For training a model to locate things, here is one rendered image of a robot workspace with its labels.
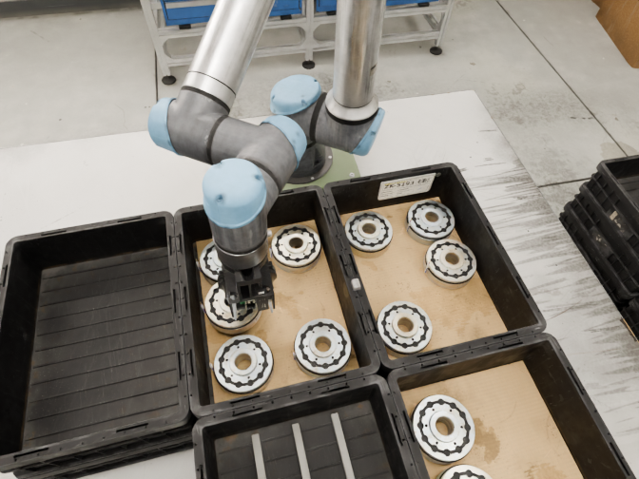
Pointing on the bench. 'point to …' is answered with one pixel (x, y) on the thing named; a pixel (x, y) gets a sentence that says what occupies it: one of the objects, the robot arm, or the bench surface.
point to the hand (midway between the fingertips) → (250, 298)
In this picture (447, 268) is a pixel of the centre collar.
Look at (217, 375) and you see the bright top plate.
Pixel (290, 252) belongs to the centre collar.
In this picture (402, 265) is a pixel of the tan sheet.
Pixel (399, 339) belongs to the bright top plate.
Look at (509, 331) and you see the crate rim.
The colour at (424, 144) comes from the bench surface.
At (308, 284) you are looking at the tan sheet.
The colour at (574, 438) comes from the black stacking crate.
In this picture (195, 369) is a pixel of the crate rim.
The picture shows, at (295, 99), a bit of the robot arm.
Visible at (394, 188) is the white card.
